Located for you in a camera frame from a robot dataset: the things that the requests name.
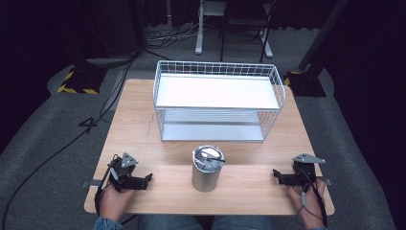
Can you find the black metal chair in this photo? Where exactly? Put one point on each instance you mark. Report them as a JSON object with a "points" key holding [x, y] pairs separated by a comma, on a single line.
{"points": [[245, 20]]}

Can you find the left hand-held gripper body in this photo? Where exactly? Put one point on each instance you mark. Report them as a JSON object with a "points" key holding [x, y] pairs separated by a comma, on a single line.
{"points": [[123, 171]]}

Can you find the black stand base yellow stripes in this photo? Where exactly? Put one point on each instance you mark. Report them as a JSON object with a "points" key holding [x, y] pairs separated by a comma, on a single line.
{"points": [[306, 84], [81, 80]]}

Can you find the person's right leg in jeans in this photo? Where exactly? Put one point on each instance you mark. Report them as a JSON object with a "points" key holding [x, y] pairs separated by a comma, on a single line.
{"points": [[242, 223]]}

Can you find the grey metal table bracket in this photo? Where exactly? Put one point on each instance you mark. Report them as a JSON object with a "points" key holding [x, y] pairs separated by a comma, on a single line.
{"points": [[325, 181]]}

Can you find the person's leg in jeans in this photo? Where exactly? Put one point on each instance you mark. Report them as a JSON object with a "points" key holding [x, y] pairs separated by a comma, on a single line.
{"points": [[242, 223], [169, 223]]}

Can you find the black slanted stand pole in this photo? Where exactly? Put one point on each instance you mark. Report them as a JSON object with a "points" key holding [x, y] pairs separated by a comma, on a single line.
{"points": [[322, 35]]}

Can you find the person's left leg in jeans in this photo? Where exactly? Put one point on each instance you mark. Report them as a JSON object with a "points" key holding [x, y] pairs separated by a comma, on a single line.
{"points": [[169, 223]]}

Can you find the silver metal tumbler with lid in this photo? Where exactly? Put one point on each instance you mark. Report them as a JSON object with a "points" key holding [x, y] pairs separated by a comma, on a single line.
{"points": [[206, 177]]}

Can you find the person's left hand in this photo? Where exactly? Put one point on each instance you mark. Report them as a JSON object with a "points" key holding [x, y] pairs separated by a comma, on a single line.
{"points": [[113, 202]]}

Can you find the person's right hand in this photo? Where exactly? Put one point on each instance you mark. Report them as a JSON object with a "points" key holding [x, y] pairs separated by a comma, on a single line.
{"points": [[308, 204]]}

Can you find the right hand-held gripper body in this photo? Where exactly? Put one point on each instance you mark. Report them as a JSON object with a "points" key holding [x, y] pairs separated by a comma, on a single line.
{"points": [[304, 169]]}

